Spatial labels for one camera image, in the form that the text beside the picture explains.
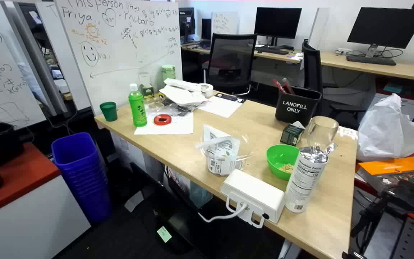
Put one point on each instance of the green plastic bowl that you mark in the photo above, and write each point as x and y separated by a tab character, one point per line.
279	156

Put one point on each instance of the white paper sheet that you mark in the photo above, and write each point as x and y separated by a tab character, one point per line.
178	127
221	107

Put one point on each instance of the pile of white papers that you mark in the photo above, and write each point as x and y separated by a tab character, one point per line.
182	94

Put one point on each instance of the red tape roll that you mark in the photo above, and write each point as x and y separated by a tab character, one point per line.
155	120

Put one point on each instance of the light green container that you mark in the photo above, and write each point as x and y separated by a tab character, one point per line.
168	73

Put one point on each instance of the green bottle white cap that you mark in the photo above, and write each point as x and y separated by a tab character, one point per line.
136	109

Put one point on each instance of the black mesh office chair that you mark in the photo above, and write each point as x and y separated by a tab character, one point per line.
230	60

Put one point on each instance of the white power box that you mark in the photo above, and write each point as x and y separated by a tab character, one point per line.
254	195

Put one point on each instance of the small black device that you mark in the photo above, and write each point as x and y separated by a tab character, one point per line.
290	135

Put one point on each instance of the dark green cup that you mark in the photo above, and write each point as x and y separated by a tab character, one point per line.
108	112

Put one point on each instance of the white wipes canister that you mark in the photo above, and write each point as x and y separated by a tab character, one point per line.
302	182

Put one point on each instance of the small whiteboard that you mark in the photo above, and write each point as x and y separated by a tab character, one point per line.
224	22

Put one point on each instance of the small black monitor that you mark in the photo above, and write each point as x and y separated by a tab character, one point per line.
185	22

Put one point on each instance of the green floor sticker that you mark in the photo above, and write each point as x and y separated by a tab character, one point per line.
164	234

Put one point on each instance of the large whiteboard with drawings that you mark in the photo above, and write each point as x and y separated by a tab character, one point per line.
121	58

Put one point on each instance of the clear plastic cup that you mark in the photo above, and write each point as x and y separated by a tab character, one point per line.
322	130

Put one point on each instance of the blue stacked bins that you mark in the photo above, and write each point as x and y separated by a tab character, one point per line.
79	168

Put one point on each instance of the black keyboard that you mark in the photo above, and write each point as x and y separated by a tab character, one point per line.
369	60

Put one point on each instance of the white plastic bag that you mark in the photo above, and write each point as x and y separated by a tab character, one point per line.
388	130

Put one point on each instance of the orange book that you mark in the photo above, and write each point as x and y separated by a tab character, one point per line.
388	166

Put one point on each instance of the black tripod stand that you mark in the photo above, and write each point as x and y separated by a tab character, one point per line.
372	217

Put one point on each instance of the white cabinet red top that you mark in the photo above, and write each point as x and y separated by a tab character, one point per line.
24	217

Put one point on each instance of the wide black computer monitor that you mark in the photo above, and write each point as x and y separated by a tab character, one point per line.
384	27

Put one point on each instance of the long wooden desk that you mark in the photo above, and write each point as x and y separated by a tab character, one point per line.
408	71

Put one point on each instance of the whiteboard with black writing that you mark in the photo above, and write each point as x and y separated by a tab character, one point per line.
0	73

